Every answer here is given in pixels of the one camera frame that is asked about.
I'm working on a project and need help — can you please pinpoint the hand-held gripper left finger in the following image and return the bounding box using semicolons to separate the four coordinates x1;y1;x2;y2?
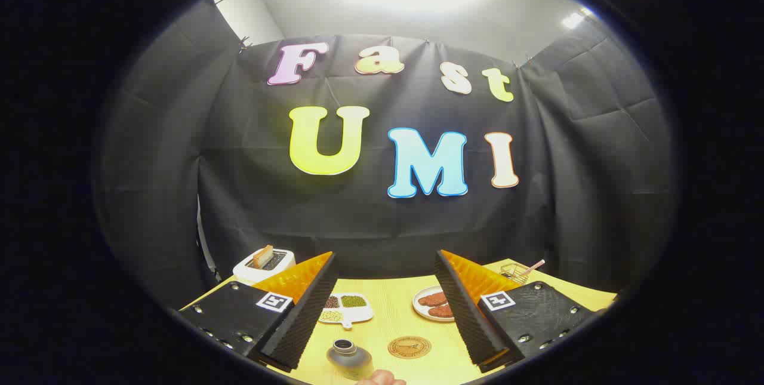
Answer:
178;251;341;374

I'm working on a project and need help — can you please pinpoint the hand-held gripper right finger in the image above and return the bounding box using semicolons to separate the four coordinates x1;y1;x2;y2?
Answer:
434;249;597;374

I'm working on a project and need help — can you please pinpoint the silver bottle with green label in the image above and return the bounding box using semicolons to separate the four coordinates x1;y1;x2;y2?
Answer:
326;339;375;381

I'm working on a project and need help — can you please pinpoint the round cork coaster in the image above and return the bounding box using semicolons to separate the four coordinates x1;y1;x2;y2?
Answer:
387;335;432;359

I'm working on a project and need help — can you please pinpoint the white round plate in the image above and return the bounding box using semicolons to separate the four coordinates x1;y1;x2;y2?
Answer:
412;285;457;322

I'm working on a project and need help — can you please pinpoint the white divided dish of beans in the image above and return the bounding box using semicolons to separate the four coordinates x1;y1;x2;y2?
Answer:
318;292;374;329

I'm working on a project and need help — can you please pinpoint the white toaster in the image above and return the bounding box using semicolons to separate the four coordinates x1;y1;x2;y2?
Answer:
232;248;297;286

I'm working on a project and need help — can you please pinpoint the wooden table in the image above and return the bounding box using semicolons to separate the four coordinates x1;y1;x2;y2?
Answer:
179;258;618;385

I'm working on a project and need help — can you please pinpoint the black backdrop cloth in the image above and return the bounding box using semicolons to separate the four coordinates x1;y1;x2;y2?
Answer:
95;0;681;314

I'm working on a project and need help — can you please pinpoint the wire basket holder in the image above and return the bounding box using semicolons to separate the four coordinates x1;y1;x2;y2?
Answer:
500;263;531;285

